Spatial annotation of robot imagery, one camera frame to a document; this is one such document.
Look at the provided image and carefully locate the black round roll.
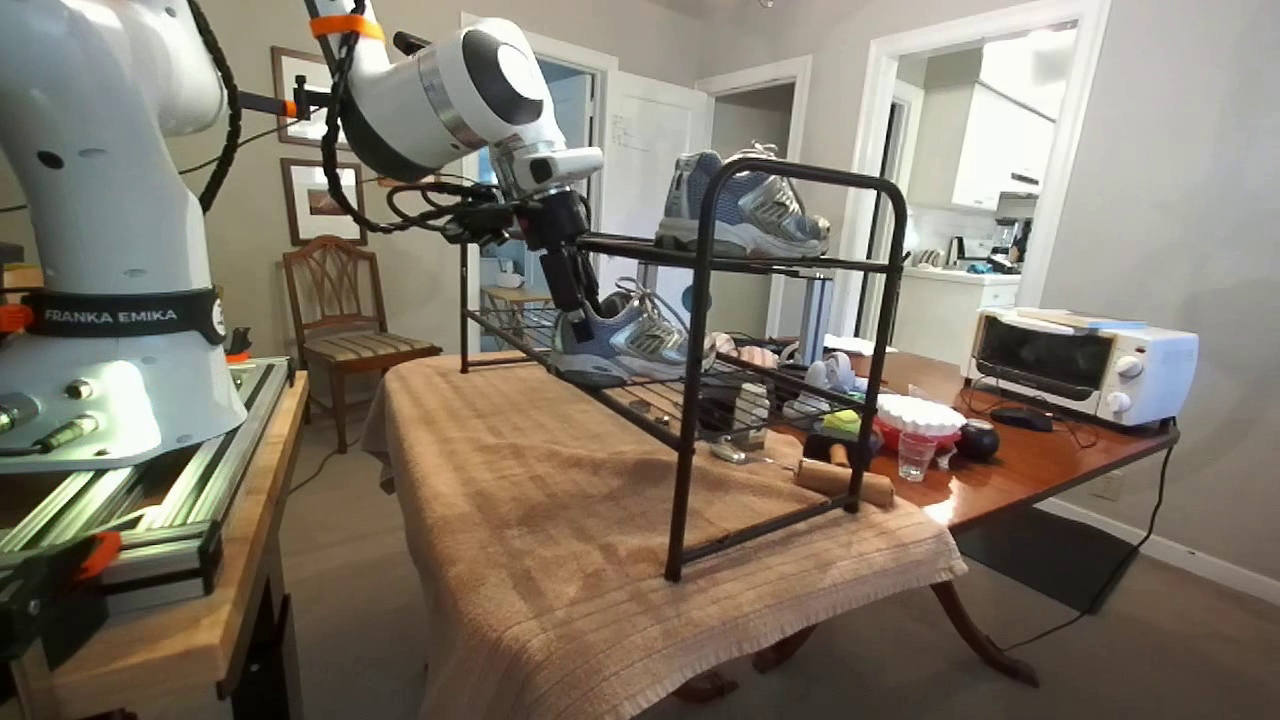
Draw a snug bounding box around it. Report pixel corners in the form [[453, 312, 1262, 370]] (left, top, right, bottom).
[[695, 386, 742, 438]]

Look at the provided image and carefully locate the black toaster power cable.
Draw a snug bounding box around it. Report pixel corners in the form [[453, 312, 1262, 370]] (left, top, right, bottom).
[[995, 432, 1184, 657]]

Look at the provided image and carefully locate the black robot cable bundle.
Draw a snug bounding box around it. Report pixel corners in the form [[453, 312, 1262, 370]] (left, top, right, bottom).
[[181, 0, 540, 250]]

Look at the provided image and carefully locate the brown wooden chair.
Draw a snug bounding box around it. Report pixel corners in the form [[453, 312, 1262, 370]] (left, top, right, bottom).
[[279, 236, 449, 458]]

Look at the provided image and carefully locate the small black cup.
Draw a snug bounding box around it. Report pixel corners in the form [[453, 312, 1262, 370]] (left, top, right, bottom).
[[956, 418, 1003, 470]]

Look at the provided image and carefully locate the clear glass cup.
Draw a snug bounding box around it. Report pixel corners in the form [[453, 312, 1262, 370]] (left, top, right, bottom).
[[892, 429, 944, 489]]

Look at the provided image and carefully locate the clear glass jar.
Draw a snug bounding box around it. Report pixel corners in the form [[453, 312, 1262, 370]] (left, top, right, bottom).
[[728, 379, 776, 458]]

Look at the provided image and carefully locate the wooden rolling pin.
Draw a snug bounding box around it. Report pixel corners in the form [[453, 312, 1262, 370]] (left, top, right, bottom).
[[794, 458, 902, 517]]

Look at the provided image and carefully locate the white toaster oven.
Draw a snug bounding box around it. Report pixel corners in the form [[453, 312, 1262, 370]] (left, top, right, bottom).
[[960, 307, 1203, 432]]

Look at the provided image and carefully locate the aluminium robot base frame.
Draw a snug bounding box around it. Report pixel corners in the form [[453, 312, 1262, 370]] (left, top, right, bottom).
[[0, 354, 297, 593]]

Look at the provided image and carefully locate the beige woven tablecloth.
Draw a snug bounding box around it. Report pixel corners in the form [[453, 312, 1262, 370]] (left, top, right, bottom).
[[361, 348, 974, 720]]

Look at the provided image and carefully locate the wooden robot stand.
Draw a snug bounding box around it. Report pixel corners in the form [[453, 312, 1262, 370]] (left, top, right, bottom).
[[0, 370, 312, 720]]

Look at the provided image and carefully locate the curved wooden table leg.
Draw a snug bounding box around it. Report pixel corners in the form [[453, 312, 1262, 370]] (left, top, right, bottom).
[[932, 575, 1046, 692]]

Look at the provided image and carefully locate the dark framed picture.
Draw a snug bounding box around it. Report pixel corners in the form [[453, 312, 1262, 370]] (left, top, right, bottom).
[[275, 155, 371, 252]]

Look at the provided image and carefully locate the black metal shoe rack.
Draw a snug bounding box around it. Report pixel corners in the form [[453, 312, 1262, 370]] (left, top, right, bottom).
[[457, 155, 914, 589]]

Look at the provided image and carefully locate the grey blue running shoe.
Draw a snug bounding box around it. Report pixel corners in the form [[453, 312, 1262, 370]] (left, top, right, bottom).
[[654, 143, 835, 259], [546, 291, 699, 370]]

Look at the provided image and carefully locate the white door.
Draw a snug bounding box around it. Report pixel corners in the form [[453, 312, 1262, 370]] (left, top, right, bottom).
[[599, 67, 728, 305]]

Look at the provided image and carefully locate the green plastic toy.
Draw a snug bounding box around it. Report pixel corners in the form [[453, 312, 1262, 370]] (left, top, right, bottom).
[[812, 407, 863, 447]]

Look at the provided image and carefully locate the large framed picture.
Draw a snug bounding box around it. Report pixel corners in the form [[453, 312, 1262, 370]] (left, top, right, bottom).
[[267, 44, 361, 152]]

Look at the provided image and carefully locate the black stand with orange clamps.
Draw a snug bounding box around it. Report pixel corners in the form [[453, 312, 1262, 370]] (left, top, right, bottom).
[[231, 72, 351, 136]]

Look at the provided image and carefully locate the white kitchen counter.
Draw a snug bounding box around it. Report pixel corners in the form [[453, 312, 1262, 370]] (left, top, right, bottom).
[[903, 256, 1033, 372]]

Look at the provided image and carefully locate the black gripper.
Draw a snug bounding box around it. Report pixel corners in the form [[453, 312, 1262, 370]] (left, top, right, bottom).
[[525, 193, 632, 348]]

